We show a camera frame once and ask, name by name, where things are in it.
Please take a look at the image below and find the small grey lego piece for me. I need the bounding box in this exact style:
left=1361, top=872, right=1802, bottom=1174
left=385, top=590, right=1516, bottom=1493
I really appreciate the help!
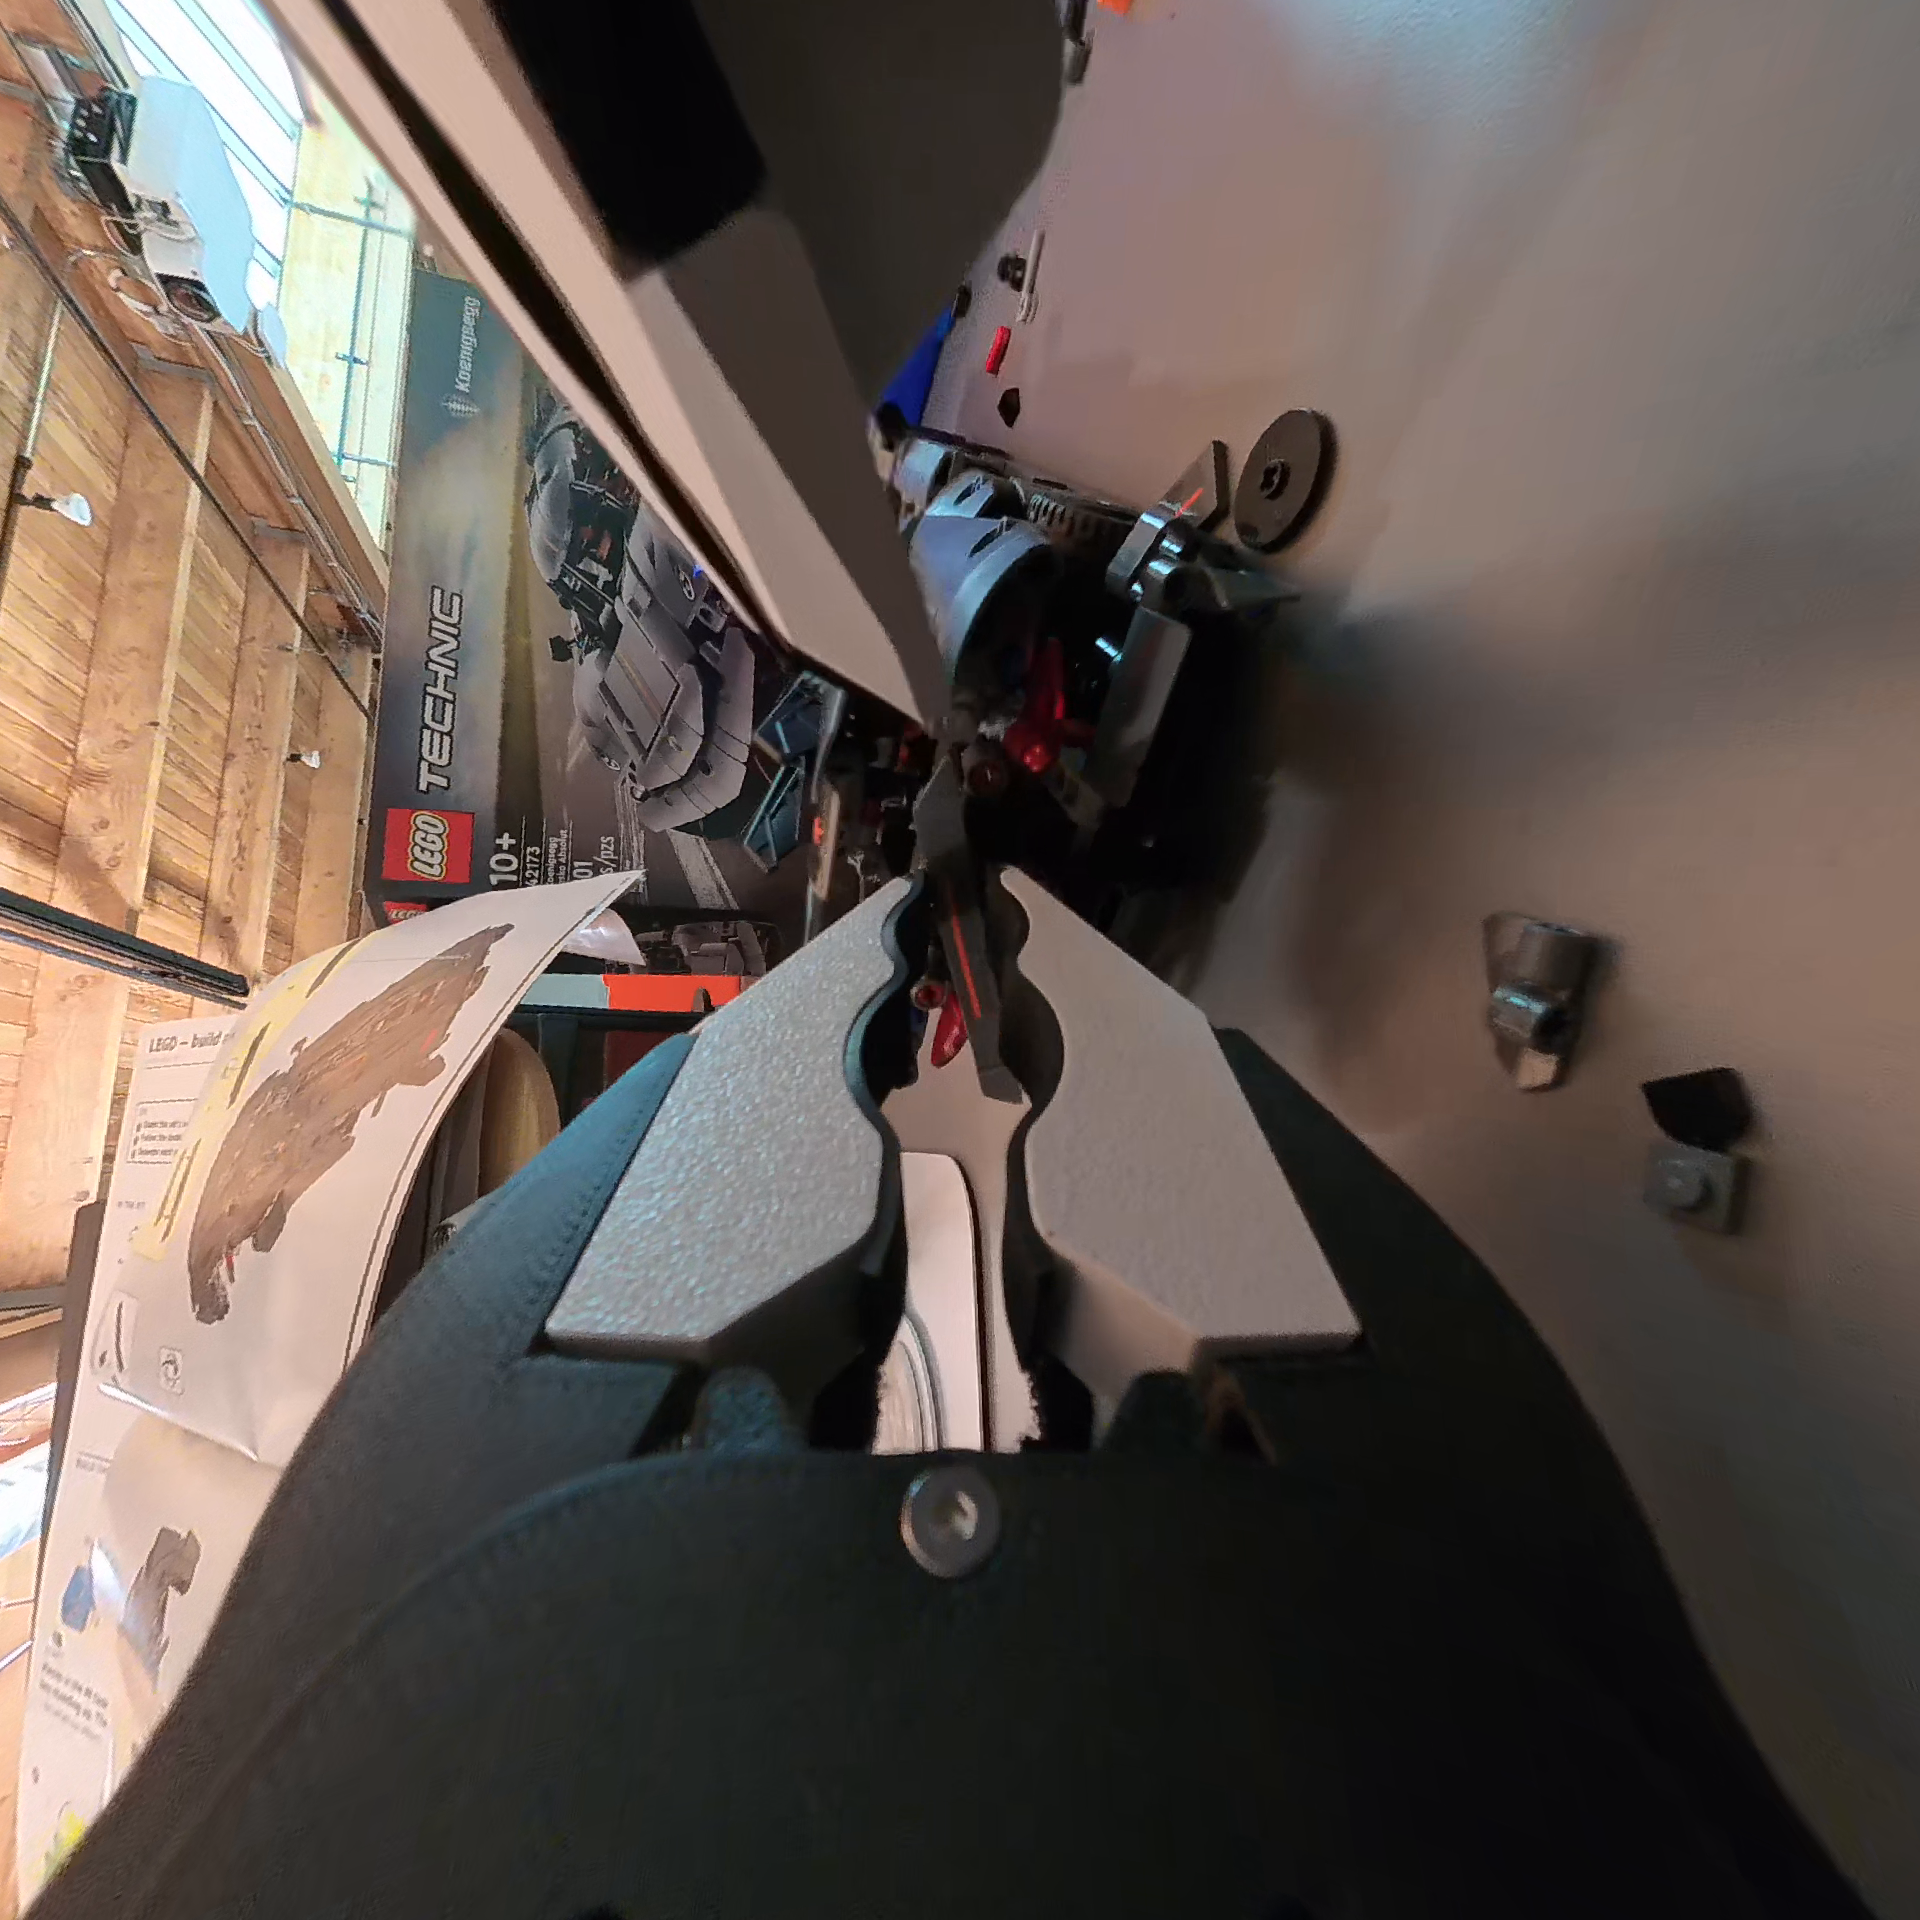
left=1483, top=911, right=1605, bottom=1094

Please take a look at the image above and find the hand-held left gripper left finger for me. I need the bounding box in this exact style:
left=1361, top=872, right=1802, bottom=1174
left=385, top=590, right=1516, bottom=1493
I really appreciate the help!
left=545, top=873, right=928, bottom=1427

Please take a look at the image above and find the blue plastic bin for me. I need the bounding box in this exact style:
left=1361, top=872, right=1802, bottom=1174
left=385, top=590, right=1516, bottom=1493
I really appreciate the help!
left=874, top=292, right=967, bottom=439

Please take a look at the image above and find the lego instruction booklet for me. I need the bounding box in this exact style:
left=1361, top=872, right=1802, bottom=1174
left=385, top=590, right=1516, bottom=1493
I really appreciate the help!
left=14, top=866, right=651, bottom=1900

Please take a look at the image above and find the white wall-mounted device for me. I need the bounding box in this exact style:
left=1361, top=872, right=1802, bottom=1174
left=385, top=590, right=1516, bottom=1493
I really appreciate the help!
left=121, top=74, right=264, bottom=331

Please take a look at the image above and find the dark round lego disc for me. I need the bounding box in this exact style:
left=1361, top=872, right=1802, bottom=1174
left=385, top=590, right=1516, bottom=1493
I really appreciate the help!
left=1237, top=408, right=1341, bottom=558

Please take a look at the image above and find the grey lego car model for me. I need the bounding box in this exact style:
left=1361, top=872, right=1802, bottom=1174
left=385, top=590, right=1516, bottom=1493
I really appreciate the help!
left=751, top=426, right=1309, bottom=1052

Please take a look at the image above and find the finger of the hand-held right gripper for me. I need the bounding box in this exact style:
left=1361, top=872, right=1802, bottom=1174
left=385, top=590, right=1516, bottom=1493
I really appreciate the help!
left=271, top=0, right=798, bottom=647
left=619, top=198, right=967, bottom=732

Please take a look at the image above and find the small dark grey lego plate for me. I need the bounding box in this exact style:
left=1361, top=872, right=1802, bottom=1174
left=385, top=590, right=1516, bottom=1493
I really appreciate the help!
left=1639, top=1067, right=1759, bottom=1237

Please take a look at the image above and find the dark lego set box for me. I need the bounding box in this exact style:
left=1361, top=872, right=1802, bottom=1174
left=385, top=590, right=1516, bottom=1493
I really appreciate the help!
left=365, top=266, right=902, bottom=978

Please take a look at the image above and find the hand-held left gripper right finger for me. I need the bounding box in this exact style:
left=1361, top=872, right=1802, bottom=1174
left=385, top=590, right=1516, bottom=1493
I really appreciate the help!
left=996, top=864, right=1363, bottom=1429

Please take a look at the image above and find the orange plastic part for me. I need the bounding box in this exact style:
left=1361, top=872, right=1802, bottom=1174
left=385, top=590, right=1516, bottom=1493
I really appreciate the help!
left=601, top=972, right=771, bottom=1016

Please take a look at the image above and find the white desk stand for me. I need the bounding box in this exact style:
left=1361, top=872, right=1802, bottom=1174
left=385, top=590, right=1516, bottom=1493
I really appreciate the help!
left=870, top=1151, right=992, bottom=1454

